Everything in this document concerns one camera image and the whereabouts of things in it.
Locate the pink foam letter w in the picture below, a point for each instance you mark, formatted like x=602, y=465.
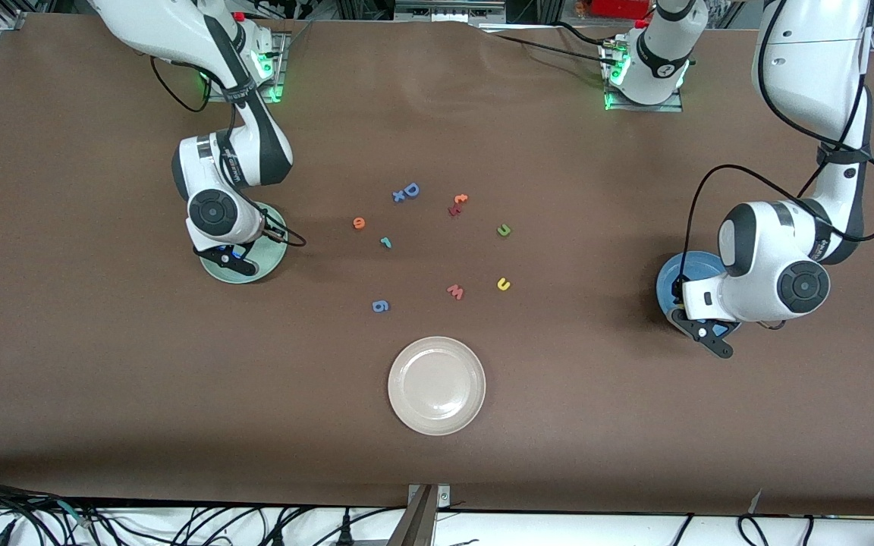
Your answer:
x=455, y=293

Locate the green foam letter n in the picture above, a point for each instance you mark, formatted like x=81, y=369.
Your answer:
x=501, y=230

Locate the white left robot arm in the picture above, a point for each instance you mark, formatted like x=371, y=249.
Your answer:
x=809, y=68

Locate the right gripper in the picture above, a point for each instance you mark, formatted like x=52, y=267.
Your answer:
x=268, y=230

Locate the blue foam letter g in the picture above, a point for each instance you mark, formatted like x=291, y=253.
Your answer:
x=380, y=306

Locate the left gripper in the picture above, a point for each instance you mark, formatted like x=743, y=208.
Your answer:
x=677, y=290

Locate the aluminium profile beam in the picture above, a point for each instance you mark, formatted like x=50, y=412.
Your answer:
x=414, y=523

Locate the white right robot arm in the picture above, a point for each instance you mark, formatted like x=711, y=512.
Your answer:
x=179, y=30

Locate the mint green plate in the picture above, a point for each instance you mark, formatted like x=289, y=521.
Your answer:
x=266, y=262

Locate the dark red foam letter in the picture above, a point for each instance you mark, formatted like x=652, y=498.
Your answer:
x=454, y=210

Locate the white plate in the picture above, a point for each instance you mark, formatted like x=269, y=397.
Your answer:
x=436, y=385

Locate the blue foam capital D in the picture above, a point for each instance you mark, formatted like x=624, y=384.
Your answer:
x=409, y=189

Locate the blue plate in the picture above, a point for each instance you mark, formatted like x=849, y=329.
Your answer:
x=672, y=277

